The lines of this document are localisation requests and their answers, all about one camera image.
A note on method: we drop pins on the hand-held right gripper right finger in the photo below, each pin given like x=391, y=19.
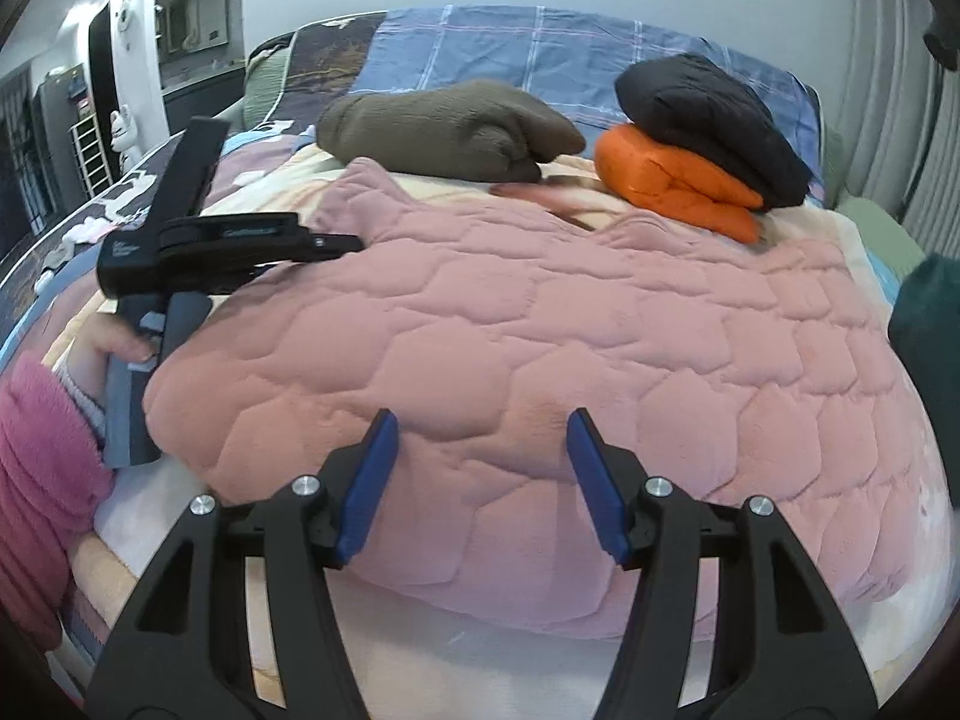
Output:
x=596, y=487

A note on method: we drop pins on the olive brown folded fleece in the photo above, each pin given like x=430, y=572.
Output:
x=450, y=127

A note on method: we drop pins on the dark floral pillow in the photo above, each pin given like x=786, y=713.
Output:
x=322, y=67

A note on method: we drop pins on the teal folded garment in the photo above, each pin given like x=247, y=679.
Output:
x=930, y=360

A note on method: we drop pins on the white wall figure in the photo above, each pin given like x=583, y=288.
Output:
x=125, y=19

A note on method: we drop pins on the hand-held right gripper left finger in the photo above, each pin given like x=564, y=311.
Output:
x=367, y=487

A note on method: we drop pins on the pink quilted jacket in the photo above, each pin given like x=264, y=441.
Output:
x=562, y=360

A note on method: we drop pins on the white cat figurine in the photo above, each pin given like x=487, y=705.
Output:
x=126, y=136

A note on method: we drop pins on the green pillow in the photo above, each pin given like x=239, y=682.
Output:
x=877, y=232
x=262, y=86

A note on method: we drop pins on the blue plaid pillow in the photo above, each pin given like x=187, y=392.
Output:
x=525, y=45

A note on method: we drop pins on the person's left hand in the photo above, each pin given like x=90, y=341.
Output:
x=101, y=352

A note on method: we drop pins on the white ladder rack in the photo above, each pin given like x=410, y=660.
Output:
x=91, y=161

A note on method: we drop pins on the orange folded jacket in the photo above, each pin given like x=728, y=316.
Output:
x=660, y=172

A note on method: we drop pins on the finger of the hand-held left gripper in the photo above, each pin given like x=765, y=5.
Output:
x=196, y=165
x=330, y=247

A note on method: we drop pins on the white pleated curtain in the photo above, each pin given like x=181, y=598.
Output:
x=892, y=90

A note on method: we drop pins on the black floor lamp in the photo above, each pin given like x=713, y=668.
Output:
x=945, y=41

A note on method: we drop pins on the person's left forearm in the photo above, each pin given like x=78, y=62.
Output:
x=37, y=480

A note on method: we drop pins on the black folded puffer jacket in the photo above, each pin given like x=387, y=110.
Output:
x=712, y=120

